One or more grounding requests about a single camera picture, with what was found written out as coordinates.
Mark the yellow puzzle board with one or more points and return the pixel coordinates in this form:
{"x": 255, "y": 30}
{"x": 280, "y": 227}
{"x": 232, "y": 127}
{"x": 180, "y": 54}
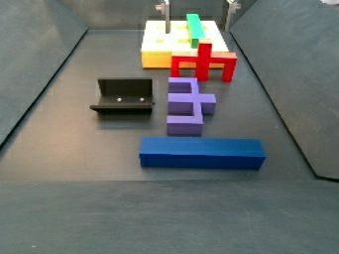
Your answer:
{"x": 159, "y": 44}

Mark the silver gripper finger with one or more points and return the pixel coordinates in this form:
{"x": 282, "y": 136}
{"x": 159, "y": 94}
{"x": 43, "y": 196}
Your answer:
{"x": 234, "y": 6}
{"x": 163, "y": 7}

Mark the purple puzzle block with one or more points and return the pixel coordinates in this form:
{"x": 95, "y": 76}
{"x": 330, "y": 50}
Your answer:
{"x": 188, "y": 105}

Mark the green bar block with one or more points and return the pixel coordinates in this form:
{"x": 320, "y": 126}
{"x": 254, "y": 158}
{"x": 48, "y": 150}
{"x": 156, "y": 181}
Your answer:
{"x": 195, "y": 29}

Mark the red puzzle block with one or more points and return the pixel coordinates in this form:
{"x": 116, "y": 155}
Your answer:
{"x": 201, "y": 59}

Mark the long blue block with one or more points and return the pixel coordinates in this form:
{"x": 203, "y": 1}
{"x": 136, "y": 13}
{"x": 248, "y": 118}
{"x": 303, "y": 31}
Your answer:
{"x": 203, "y": 153}

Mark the black angle bracket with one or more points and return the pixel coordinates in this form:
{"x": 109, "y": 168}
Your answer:
{"x": 124, "y": 94}

